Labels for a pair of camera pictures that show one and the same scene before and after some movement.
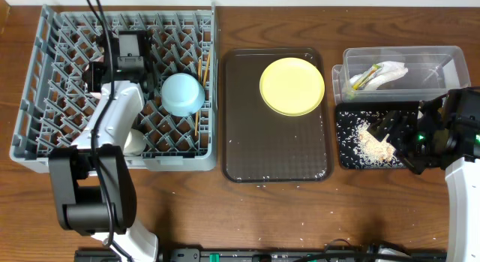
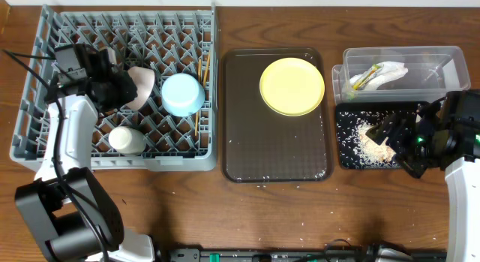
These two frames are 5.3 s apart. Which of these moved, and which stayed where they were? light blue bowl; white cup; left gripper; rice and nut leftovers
Moved: left gripper
Stayed: rice and nut leftovers; white cup; light blue bowl
